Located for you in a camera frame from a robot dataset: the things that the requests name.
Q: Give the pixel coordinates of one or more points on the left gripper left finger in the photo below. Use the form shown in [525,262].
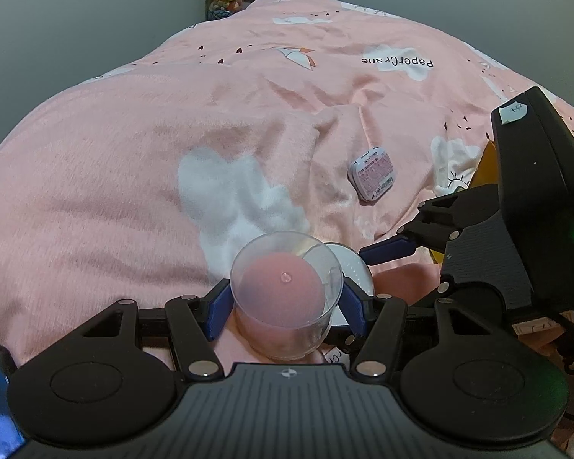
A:
[186,326]

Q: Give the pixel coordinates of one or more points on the white round lid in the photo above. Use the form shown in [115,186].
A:
[353,267]

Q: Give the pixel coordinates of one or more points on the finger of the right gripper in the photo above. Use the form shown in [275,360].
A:
[426,306]
[403,245]

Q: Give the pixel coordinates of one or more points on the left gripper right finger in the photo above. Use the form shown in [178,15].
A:
[381,333]

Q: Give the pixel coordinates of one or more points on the orange white storage box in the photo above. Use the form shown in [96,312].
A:
[487,171]

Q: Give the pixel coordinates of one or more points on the clear plastic cup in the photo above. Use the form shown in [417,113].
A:
[286,286]

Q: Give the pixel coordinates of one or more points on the pink cloud-print bedspread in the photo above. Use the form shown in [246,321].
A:
[146,181]

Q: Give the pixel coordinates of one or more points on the pink white tin case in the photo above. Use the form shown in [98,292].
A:
[372,175]

